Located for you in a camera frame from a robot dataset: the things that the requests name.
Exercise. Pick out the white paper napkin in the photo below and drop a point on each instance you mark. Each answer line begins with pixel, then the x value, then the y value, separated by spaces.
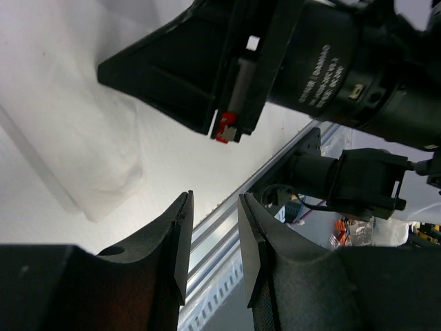
pixel 84 132

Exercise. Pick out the slotted grey cable duct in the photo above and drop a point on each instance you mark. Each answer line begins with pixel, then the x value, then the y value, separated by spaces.
pixel 201 308

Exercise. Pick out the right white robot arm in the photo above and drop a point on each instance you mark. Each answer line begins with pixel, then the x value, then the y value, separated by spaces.
pixel 361 183

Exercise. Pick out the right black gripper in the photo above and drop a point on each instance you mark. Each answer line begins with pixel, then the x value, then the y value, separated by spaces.
pixel 364 66

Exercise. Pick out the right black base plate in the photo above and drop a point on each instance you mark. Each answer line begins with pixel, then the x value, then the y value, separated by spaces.
pixel 274 186

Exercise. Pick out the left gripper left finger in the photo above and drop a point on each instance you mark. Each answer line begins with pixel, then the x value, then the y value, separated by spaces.
pixel 138 283

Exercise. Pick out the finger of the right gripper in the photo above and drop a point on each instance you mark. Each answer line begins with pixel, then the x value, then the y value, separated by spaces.
pixel 177 69

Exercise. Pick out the aluminium front rail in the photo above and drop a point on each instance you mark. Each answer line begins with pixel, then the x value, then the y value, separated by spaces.
pixel 215 241

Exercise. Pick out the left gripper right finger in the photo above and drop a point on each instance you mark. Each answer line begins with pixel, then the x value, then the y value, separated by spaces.
pixel 291 283

